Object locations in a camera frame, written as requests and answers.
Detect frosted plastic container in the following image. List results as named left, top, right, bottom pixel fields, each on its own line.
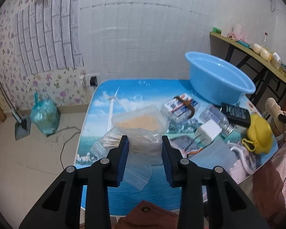
left=190, top=139, right=238, bottom=172

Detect white power adapter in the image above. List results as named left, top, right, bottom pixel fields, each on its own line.
left=195, top=119, right=222, bottom=146

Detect yellow mesh bag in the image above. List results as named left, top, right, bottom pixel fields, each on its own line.
left=241, top=113, right=273, bottom=155

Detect black lotion bottle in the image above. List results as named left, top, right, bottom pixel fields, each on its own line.
left=220, top=103, right=251, bottom=128

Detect clear plastic bottle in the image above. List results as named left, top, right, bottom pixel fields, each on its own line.
left=199, top=104, right=234, bottom=138

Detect clear zip bags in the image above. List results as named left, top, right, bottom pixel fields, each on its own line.
left=89, top=127, right=163, bottom=191

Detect clear toothpick box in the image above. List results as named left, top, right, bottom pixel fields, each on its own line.
left=112, top=106, right=168, bottom=156

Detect grey snack packet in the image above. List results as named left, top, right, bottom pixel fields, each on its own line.
left=169, top=135, right=203, bottom=159

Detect grey dustpan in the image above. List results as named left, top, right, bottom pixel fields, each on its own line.
left=11, top=109, right=31, bottom=141

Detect teal garbage bag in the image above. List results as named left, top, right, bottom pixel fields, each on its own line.
left=30, top=93, right=59, bottom=136

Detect banded floss pick box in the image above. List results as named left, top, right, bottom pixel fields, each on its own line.
left=161, top=93, right=200, bottom=123

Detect blue plastic basin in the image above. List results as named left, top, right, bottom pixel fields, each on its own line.
left=185, top=52, right=256, bottom=105

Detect wooden side table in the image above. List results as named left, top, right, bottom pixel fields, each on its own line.
left=209, top=32, right=286, bottom=118

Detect bagged grain packet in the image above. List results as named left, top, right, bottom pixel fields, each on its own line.
left=270, top=52, right=282, bottom=69

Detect cream bread bun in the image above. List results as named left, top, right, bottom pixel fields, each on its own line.
left=251, top=43, right=262, bottom=55
left=259, top=48, right=271, bottom=61

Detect teal tube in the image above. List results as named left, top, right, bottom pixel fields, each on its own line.
left=237, top=40, right=250, bottom=48

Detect glass bottle red cap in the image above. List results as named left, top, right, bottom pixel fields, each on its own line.
left=261, top=32, right=268, bottom=49

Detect pink cloth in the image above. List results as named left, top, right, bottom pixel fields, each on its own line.
left=227, top=31, right=249, bottom=44

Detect green small box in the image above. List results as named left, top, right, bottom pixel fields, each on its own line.
left=212, top=27, right=222, bottom=35

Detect white paper roll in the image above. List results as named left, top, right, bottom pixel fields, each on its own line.
left=232, top=23, right=242, bottom=35

